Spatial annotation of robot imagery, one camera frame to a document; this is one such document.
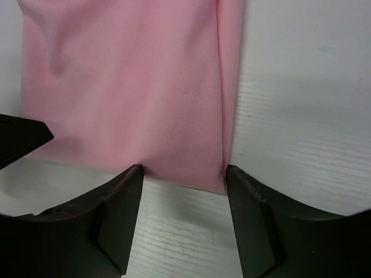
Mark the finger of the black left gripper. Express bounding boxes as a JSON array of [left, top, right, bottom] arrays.
[[1, 114, 54, 169]]

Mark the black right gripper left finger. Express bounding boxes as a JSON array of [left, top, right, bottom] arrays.
[[1, 164, 144, 277]]

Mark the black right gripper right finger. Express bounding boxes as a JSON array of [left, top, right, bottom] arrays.
[[226, 165, 370, 277]]

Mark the pink t shirt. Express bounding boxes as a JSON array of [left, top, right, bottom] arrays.
[[19, 1, 245, 193]]

